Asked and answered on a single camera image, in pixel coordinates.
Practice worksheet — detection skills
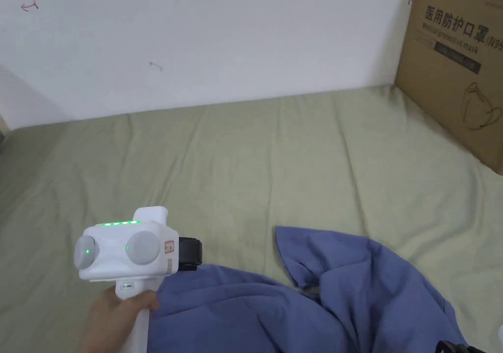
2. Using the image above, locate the blue shirt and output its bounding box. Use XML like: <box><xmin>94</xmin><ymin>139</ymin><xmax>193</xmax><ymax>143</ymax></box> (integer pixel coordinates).
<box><xmin>147</xmin><ymin>225</ymin><xmax>486</xmax><ymax>353</ymax></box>

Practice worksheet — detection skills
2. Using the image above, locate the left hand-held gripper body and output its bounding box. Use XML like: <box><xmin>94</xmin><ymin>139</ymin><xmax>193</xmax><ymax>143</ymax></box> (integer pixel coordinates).
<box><xmin>74</xmin><ymin>206</ymin><xmax>203</xmax><ymax>353</ymax></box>

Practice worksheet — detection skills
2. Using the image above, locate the bed with pale green sheet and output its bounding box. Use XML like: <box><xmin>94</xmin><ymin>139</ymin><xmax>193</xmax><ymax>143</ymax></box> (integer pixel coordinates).
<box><xmin>0</xmin><ymin>83</ymin><xmax>503</xmax><ymax>353</ymax></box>

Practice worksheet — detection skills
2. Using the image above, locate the brown cardboard carton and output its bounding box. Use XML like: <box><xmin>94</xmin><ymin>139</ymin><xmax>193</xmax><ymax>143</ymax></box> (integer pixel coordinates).
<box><xmin>393</xmin><ymin>0</ymin><xmax>503</xmax><ymax>178</ymax></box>

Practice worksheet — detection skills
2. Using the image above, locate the person's left hand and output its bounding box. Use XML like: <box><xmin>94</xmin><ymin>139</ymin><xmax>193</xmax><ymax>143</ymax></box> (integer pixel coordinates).
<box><xmin>77</xmin><ymin>288</ymin><xmax>161</xmax><ymax>353</ymax></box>

